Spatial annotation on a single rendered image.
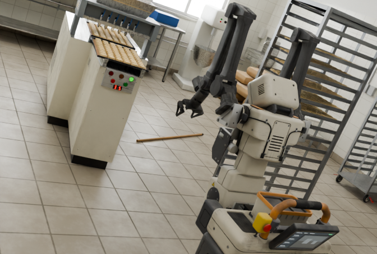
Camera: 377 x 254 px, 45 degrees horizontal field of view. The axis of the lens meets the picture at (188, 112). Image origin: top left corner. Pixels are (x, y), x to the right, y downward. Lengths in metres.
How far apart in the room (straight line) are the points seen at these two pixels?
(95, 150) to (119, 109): 0.39
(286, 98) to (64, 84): 2.49
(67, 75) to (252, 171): 2.38
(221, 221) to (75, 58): 2.54
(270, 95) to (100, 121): 1.82
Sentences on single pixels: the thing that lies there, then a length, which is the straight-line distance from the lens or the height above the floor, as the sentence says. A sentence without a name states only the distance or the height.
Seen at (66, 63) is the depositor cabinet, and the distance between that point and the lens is 4.12.
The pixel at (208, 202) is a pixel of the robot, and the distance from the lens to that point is 2.14.
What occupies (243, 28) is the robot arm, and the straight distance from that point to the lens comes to 2.12.
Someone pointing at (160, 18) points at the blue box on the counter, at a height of 0.93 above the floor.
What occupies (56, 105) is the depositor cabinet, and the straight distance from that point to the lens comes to 4.25.
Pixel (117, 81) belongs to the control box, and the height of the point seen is 0.77.
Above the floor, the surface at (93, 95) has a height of 0.60.
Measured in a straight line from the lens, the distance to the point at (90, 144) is 3.65.
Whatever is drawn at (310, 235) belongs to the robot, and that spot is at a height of 0.90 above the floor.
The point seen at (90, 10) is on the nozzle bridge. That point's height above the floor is 1.10.
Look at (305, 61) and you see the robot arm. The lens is 2.39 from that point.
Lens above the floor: 1.65
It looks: 15 degrees down
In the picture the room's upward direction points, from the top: 22 degrees clockwise
